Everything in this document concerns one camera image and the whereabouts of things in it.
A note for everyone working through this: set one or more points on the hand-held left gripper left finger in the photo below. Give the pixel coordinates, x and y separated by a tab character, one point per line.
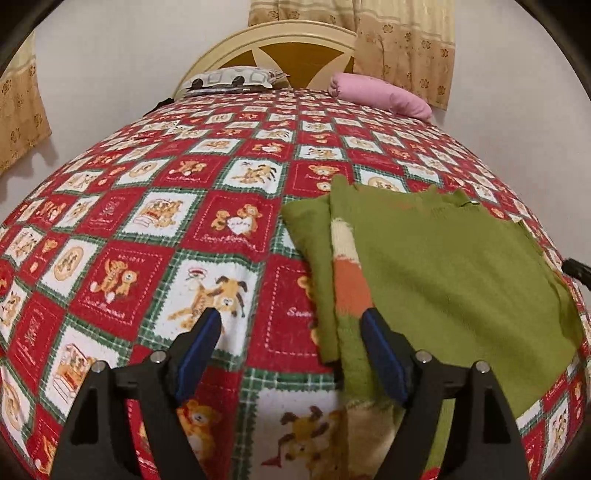
198	350

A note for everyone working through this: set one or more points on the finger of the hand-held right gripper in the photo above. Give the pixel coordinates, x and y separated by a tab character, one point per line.
575	267

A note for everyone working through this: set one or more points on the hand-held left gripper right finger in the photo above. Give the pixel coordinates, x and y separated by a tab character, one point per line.
383	360

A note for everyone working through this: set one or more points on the green orange striped knit sweater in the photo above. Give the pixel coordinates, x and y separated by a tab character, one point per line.
438	258

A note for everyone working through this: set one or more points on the red printed bear blanket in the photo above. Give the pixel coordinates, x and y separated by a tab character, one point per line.
138	221

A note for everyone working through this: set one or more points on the dark cloth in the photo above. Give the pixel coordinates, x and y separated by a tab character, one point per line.
157	105

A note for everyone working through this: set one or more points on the pink pillow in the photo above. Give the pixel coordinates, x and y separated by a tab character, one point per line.
383	94

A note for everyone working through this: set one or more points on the white patterned pillow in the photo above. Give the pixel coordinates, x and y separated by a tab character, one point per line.
221	78

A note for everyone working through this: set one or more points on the beige flowered window curtain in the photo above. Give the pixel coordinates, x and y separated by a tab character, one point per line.
295	11
406	46

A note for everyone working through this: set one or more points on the beige flowered side curtain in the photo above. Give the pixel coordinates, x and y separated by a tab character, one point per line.
21	115

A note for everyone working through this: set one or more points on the cream and brown headboard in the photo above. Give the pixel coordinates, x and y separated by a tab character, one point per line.
295	55

